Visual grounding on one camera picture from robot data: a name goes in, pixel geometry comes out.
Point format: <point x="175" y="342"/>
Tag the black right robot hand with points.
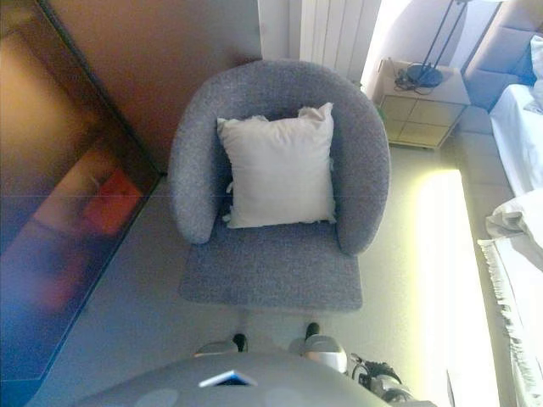
<point x="375" y="369"/>

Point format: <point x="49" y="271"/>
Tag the black rounded object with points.
<point x="326" y="347"/>

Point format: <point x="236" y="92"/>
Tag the white bed sheet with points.
<point x="517" y="135"/>

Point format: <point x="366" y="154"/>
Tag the silver left robot leg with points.
<point x="212" y="347"/>

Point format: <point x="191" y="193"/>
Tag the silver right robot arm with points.
<point x="394" y="394"/>

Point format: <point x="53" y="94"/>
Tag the beige wooden nightstand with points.
<point x="424" y="118"/>

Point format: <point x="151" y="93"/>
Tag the large glossy screen panel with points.
<point x="63" y="191"/>

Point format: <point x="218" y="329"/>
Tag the black table lamp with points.
<point x="424" y="76"/>

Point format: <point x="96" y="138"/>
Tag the white pleated curtain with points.
<point x="335" y="34"/>

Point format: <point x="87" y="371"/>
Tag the white bed pillow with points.
<point x="538" y="59"/>

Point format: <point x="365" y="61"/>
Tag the grey robot torso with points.
<point x="169" y="381"/>

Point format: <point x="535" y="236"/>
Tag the white fringed throw blanket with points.
<point x="526" y="318"/>

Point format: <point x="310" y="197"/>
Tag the bed with white linen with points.
<point x="488" y="161"/>

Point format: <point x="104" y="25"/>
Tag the grey fabric tub armchair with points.
<point x="271" y="267"/>

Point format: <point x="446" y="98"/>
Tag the white fringed cloth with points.
<point x="275" y="169"/>

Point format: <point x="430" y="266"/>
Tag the white duvet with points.
<point x="522" y="220"/>

